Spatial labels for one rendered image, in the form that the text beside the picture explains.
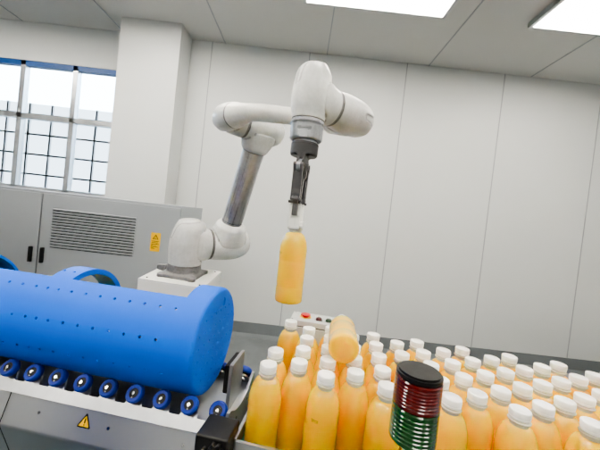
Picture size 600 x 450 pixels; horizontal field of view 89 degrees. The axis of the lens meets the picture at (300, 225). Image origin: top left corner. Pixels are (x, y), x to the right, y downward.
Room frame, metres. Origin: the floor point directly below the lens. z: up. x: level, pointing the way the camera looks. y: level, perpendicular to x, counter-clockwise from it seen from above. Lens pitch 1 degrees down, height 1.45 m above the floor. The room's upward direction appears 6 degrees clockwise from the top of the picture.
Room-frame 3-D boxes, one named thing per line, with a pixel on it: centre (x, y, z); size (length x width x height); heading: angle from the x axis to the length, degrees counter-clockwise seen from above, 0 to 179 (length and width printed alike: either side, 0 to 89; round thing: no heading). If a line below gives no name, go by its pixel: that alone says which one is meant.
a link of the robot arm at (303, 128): (0.83, 0.01, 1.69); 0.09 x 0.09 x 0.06
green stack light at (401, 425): (0.43, -0.19, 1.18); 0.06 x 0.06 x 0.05
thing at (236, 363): (0.84, 0.14, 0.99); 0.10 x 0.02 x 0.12; 172
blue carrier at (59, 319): (0.91, 0.63, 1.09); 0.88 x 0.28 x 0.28; 82
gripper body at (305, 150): (0.83, 0.01, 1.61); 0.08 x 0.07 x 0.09; 171
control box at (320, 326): (1.10, -0.11, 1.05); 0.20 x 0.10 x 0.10; 82
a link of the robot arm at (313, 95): (0.84, 0.00, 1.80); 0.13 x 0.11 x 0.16; 128
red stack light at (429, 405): (0.43, -0.19, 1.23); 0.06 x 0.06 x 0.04
